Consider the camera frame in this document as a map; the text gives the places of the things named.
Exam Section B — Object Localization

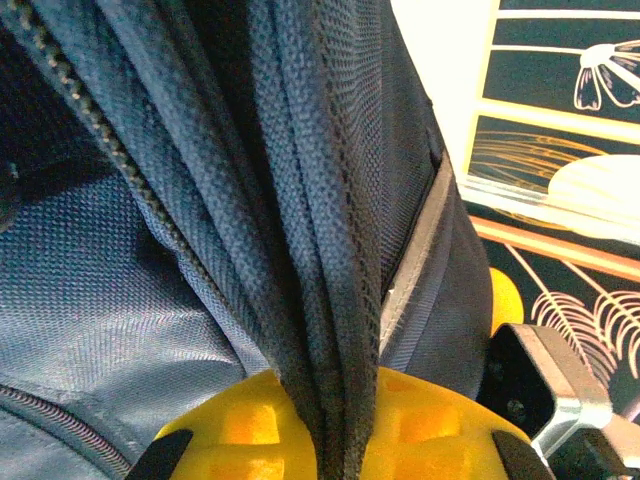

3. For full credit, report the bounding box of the navy blue backpack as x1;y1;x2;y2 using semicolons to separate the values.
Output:
0;0;494;480

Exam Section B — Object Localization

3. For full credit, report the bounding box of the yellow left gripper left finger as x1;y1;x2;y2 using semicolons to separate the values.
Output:
127;371;321;480

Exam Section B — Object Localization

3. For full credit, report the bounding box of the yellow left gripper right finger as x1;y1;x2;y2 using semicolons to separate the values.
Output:
363;366;552;480

